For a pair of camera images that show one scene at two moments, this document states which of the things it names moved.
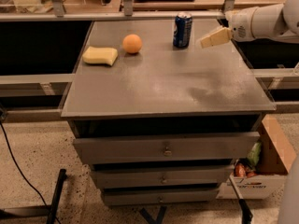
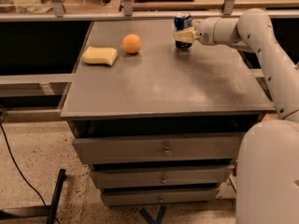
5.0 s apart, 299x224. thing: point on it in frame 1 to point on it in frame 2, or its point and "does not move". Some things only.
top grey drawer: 130,147 does not move
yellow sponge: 100,55 does not move
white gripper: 240,27 to 205,32
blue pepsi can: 183,30 does not move
